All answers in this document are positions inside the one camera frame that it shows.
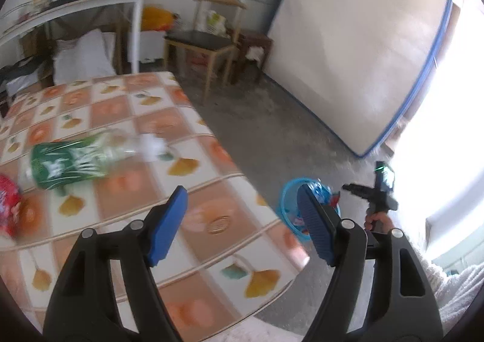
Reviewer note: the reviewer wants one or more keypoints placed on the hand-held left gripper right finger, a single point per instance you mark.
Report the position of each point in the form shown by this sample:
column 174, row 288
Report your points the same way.
column 314, row 221

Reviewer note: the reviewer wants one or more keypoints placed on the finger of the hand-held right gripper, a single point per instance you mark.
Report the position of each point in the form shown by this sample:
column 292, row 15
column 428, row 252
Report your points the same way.
column 357, row 189

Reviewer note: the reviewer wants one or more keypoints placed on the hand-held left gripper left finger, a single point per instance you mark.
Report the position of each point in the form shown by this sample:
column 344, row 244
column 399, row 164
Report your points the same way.
column 170, row 225

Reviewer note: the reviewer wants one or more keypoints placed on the blue plastic mesh basket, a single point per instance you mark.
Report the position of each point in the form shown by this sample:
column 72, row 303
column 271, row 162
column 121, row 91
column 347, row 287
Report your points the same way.
column 289, row 206

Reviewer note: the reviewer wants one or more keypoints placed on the green label plastic bottle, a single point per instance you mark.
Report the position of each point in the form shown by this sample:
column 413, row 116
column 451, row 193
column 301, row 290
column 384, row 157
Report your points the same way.
column 68, row 164

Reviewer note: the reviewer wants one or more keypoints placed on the red snack packet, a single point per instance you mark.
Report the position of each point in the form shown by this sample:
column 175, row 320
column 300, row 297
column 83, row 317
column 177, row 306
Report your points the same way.
column 7, row 202

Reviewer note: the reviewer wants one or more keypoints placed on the person's right hand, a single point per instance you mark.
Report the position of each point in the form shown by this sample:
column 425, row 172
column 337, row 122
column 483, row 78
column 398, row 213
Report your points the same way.
column 383, row 221

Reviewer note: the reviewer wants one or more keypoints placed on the table with floral tablecloth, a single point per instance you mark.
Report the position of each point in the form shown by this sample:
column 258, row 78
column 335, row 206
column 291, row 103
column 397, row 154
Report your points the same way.
column 211, row 190

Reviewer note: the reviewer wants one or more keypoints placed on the white mattress with blue edge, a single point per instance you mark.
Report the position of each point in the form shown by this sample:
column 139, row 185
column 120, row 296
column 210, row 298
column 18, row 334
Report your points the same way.
column 359, row 43

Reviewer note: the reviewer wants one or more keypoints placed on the red and white plastic bag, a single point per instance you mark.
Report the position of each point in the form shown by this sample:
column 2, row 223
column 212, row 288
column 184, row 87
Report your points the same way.
column 198, row 60

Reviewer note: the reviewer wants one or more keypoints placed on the white cloth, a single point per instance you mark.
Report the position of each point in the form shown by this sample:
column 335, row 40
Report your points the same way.
column 255, row 53

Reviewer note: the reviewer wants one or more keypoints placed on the dark wooden stool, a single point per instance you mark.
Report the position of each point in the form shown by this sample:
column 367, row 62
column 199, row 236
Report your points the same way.
column 253, row 37

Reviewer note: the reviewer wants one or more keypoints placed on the wooden chair with dark seat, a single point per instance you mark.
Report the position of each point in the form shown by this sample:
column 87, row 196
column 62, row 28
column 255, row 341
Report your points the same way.
column 196, row 39

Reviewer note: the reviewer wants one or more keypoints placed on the white sack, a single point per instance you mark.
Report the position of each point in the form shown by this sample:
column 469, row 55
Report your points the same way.
column 83, row 58

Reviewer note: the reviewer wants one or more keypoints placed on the yellow plastic bag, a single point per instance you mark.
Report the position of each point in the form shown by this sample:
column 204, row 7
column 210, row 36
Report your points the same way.
column 155, row 19

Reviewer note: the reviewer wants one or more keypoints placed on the white and green bag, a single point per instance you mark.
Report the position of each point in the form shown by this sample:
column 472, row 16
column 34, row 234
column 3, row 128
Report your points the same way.
column 215, row 22

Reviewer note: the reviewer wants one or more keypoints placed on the black bag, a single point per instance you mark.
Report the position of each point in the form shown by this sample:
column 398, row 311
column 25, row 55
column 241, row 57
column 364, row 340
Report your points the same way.
column 22, row 70

